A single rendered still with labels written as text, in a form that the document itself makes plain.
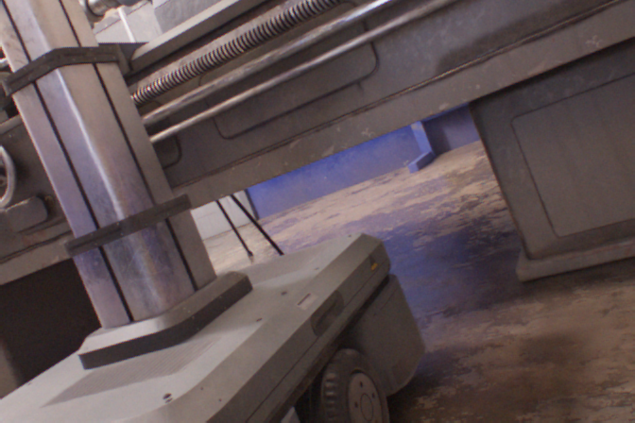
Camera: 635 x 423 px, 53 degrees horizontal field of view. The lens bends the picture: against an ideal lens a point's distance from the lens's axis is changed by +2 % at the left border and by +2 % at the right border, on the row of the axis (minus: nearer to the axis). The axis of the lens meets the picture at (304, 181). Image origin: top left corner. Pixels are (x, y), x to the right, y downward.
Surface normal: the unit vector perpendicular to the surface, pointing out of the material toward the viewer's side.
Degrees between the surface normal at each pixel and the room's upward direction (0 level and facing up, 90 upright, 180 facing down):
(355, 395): 90
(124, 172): 90
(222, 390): 45
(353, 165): 90
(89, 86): 90
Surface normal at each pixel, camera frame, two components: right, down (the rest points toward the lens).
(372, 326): 0.47, -0.14
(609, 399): -0.38, -0.92
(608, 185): -0.40, 0.22
